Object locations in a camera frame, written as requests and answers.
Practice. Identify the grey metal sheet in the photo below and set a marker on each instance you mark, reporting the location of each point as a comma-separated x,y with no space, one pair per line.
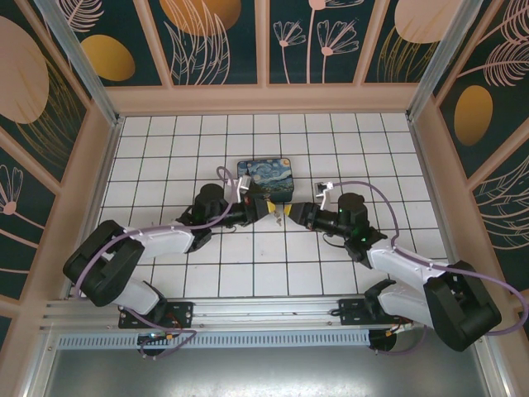
264,372

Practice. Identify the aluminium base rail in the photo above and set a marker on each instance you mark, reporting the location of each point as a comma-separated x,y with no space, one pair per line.
264,308

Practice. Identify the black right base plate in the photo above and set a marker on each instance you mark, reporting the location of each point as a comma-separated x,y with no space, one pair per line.
349,310

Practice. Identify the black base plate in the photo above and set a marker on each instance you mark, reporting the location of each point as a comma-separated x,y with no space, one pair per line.
349,310
182,312

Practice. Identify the teal starry night tin box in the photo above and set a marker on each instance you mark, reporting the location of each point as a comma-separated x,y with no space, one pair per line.
266,178

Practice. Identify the aluminium frame post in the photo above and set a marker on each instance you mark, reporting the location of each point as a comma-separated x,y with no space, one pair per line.
81,62
444,62

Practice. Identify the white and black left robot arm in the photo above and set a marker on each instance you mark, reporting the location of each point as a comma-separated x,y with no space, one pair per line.
165,240

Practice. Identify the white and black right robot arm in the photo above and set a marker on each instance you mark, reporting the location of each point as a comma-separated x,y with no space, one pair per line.
396,264

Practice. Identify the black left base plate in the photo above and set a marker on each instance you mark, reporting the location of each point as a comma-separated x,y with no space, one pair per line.
182,312

